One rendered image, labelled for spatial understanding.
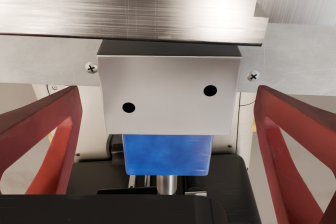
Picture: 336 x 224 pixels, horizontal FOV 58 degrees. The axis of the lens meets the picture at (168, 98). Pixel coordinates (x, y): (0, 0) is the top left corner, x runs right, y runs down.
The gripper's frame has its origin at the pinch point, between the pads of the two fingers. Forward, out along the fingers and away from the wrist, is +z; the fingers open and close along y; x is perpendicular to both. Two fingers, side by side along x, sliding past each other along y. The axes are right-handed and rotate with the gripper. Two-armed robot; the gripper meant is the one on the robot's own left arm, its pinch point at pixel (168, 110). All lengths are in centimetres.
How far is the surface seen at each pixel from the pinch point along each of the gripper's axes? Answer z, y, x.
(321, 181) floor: 83, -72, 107
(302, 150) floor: 83, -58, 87
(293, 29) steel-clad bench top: 4.7, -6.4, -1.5
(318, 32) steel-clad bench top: 4.7, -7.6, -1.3
